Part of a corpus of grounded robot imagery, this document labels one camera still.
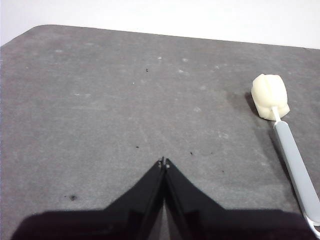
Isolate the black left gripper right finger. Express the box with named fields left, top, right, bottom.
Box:
left=163, top=158, right=319, bottom=240

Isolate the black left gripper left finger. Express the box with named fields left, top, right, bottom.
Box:
left=11, top=156, right=166, bottom=240

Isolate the grey-handled cream sponge cup brush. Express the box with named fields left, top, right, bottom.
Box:
left=251, top=73, right=320, bottom=239

